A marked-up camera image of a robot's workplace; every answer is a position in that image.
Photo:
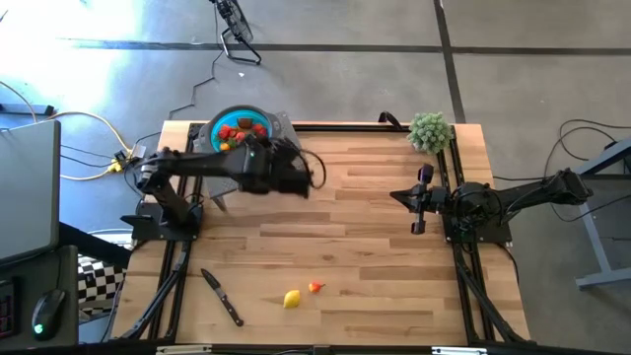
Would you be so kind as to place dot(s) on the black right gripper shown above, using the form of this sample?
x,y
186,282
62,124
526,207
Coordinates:
x,y
431,199

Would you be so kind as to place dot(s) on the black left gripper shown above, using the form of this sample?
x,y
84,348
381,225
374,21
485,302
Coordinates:
x,y
288,170

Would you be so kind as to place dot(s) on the gray perforated metal riser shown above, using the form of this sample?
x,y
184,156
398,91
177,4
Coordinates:
x,y
288,128

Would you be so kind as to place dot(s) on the red toy strawberry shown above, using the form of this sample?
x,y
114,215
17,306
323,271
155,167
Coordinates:
x,y
240,136
224,132
259,129

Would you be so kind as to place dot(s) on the green toy lime half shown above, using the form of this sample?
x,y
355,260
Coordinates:
x,y
245,121

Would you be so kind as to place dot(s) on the small orange toy fruit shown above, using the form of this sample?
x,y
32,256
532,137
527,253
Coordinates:
x,y
225,146

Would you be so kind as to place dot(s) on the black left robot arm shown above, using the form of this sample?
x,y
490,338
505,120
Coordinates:
x,y
197,165

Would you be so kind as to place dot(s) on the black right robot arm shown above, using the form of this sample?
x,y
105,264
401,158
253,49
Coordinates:
x,y
517,197

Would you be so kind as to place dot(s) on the green potted plant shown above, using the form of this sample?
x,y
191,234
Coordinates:
x,y
430,132

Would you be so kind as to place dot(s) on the blue collapsible colander bowl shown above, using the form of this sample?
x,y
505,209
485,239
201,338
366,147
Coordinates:
x,y
219,120

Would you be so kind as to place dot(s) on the yellow toy lemon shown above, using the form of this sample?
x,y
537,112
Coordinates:
x,y
292,299

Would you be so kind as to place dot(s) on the black kitchen knife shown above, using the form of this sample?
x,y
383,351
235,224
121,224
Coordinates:
x,y
222,297

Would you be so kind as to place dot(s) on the black floor fan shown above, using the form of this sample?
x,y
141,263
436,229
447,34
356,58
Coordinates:
x,y
241,29

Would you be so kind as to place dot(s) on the black white checkerboard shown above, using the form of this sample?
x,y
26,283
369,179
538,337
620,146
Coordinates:
x,y
96,283

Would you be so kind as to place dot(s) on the dark desk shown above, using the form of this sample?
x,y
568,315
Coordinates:
x,y
71,296

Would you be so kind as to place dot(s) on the black computer mouse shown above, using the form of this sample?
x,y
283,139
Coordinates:
x,y
48,314

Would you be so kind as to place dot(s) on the black keyboard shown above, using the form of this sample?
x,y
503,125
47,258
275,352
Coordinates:
x,y
7,308

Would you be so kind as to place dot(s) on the silver bracket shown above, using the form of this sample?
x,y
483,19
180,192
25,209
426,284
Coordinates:
x,y
182,350
458,351

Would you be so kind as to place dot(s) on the gray metal table frame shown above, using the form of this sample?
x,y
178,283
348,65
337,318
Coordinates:
x,y
604,277

